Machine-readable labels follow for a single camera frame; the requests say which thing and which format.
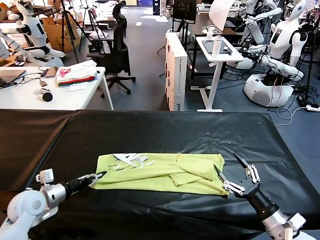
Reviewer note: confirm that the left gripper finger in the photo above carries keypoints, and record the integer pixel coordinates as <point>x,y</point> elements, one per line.
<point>91,176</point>
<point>93,180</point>

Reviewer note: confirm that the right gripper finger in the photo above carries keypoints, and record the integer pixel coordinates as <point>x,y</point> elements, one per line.
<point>253,172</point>
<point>233,187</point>

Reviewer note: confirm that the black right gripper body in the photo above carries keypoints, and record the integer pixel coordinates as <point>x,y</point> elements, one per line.
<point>260,202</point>

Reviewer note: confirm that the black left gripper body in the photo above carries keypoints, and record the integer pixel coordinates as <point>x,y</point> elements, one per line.
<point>75,186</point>

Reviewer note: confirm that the yellow-green printed t-shirt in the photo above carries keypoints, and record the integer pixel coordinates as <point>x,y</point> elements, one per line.
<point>150,175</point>

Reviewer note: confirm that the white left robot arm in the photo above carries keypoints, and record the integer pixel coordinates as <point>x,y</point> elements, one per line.
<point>27,207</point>

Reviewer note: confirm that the white humanoid robot raised arm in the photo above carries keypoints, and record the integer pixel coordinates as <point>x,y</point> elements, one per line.
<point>256,32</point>

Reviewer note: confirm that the stack of folded clothes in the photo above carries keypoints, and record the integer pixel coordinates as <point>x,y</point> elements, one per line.
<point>76,74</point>

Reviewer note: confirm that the black table cover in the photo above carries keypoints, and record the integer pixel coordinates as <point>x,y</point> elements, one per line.
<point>175,135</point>
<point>25,145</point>

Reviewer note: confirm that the white power strip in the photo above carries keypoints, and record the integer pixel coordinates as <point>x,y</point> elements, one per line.
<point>313,108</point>

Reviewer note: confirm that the white plastic packet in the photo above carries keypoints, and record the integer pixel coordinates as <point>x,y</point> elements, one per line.
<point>78,87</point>

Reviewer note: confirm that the black white VR controller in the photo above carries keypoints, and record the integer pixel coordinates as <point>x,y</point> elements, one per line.
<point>46,97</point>

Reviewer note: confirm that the large white desk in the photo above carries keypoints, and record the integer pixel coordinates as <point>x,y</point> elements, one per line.
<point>20,99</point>

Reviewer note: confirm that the brown notebook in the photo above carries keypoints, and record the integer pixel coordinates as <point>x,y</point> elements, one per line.
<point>52,72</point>

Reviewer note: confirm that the small white standing desk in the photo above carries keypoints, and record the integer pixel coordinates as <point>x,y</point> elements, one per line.
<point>234,58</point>

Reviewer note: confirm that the large flat carton box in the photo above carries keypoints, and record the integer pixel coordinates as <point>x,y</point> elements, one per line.
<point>180,82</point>

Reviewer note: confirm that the grey laptop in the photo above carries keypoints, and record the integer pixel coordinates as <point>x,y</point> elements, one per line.
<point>10,76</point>

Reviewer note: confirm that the black office chair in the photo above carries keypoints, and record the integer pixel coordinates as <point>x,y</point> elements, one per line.
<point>121,49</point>

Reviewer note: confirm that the white insulated bottle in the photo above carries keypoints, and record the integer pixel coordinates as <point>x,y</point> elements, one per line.
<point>217,47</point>

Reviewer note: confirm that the black tablet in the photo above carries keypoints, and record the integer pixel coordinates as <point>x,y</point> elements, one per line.
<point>207,47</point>

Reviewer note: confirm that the white humanoid robot right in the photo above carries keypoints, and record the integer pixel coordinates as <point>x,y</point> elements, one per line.
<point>281,37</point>

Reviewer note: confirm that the white humanoid robot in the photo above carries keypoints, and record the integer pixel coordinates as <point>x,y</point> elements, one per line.
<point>281,37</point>
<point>33,32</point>

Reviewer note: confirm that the brown cardboard box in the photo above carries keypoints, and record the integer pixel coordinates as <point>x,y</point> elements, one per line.
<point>54,37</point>

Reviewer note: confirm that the white humanoid robot left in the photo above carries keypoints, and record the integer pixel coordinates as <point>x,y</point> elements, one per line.
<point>33,32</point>

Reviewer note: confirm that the brown wooden desk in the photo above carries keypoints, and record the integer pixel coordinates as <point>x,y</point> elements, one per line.
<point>199,27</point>

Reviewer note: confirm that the white curved sheet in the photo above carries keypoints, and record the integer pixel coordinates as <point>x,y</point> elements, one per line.
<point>221,14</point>

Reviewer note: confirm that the black monitor on stand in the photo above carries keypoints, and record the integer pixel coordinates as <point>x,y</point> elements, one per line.
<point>184,9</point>

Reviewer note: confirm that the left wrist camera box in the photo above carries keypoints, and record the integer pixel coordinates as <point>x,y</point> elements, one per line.
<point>47,176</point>

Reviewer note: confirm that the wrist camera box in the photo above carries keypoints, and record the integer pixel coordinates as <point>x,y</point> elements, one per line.
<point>47,176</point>
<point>297,221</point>

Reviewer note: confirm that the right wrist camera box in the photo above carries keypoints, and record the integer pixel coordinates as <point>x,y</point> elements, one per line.
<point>297,221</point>

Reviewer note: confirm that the black camera tripod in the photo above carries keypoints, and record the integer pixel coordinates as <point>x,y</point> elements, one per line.
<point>90,14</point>
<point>64,24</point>

